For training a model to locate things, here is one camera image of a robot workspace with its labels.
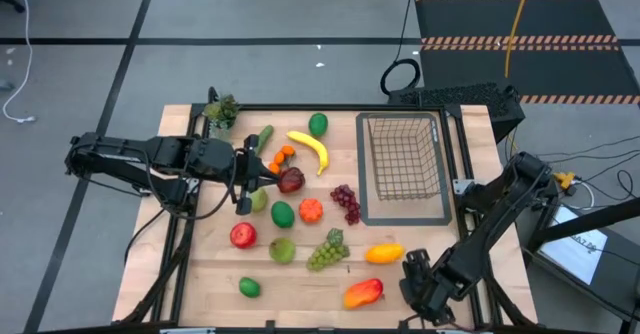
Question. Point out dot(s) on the dark green avocado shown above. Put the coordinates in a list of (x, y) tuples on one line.
[(318, 124)]

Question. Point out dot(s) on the pale green succulent plant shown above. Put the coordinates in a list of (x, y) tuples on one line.
[(219, 130)]

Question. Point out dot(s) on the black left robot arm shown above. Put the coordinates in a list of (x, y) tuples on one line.
[(125, 151)]

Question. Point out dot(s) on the yellow plug connector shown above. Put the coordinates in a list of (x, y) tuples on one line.
[(564, 179)]

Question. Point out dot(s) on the red orange mango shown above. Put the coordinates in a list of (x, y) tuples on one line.
[(363, 294)]

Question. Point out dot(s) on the green cucumber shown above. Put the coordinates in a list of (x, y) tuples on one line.
[(265, 135)]

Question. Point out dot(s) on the purple grape bunch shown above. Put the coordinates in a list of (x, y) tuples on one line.
[(346, 201)]

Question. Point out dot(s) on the small bright green lime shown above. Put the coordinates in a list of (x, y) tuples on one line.
[(249, 287)]

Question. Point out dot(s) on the black aluminium table frame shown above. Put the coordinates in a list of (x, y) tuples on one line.
[(400, 107)]

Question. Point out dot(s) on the small light green pear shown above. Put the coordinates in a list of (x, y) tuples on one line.
[(260, 200)]

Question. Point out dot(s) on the large green pear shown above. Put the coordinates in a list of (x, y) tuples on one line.
[(282, 250)]

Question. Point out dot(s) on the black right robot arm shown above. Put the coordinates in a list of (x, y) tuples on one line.
[(500, 214)]

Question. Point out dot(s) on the bright red apple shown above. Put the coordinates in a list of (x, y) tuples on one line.
[(243, 235)]

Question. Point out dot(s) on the orange tangerine cluster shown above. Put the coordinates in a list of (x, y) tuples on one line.
[(288, 150)]

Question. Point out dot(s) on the spiky green potted plant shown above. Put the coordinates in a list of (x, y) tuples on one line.
[(225, 109)]

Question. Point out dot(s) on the dark red apple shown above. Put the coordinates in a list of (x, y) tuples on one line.
[(291, 180)]

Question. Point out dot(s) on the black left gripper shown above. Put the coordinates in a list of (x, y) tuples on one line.
[(215, 159)]

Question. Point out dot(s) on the small orange pumpkin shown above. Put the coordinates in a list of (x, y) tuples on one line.
[(311, 210)]

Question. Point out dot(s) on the yellow banana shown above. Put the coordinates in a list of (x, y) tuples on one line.
[(312, 144)]

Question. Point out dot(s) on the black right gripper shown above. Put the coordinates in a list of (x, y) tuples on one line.
[(430, 294)]

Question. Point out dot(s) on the yellow mango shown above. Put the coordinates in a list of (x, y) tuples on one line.
[(384, 254)]

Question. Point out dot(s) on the black perforated computer case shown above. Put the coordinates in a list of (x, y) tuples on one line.
[(460, 94)]

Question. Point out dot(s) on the black hazard-striped floor mat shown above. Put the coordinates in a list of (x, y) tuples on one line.
[(500, 19)]

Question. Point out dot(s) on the dark green round melon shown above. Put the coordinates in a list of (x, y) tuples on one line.
[(282, 214)]

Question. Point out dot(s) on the green grape bunch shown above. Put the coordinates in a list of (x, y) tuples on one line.
[(327, 254)]

